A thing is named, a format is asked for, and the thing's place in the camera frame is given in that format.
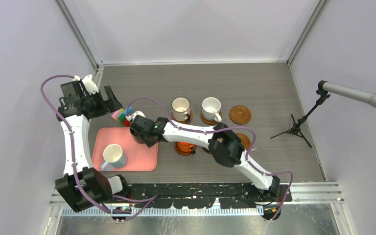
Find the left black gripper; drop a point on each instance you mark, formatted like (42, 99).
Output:
(111, 104)

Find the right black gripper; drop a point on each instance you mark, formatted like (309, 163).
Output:
(149, 142)

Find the pink plastic tray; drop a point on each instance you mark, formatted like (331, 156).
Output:
(139, 156)

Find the orange cup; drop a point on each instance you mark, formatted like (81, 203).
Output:
(184, 147)

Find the brown coaster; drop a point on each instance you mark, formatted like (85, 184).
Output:
(244, 140)
(184, 118)
(240, 114)
(180, 151)
(211, 122)

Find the grey cup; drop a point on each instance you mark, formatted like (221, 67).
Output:
(180, 104)

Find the white mug blue handle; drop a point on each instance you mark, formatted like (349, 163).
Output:
(114, 157)

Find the dark green mug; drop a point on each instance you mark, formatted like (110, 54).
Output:
(136, 140)

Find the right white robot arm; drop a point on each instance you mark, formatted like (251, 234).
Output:
(225, 146)

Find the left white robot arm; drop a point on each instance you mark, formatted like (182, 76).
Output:
(82, 186)

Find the colourful toy brick stack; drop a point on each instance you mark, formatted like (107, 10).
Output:
(121, 114)

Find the black microphone tripod stand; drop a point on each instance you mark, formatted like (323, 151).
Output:
(296, 127)

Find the grey microphone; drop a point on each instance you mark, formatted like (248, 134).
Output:
(348, 92)

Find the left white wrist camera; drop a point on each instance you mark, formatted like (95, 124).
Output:
(88, 83)

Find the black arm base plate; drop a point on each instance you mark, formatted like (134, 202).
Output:
(203, 195)

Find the aluminium frame rail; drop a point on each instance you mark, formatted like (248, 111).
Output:
(296, 194)

